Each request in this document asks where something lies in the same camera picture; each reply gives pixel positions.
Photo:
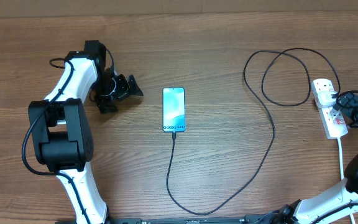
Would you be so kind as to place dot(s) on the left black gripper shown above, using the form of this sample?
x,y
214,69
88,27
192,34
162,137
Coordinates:
x,y
123,89

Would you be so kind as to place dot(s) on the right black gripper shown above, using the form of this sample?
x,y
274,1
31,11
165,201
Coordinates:
x,y
352,101

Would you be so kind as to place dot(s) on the blue Galaxy S24 smartphone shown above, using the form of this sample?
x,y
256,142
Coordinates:
x,y
174,109

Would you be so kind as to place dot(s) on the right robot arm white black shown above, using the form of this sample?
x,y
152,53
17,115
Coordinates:
x,y
342,199

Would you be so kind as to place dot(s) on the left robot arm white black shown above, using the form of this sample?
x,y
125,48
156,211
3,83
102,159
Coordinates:
x,y
59,141

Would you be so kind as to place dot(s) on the white USB charger plug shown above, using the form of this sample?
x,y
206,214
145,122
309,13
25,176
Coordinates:
x,y
326,99

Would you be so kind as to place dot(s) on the white power strip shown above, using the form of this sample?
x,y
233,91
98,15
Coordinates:
x,y
333,121

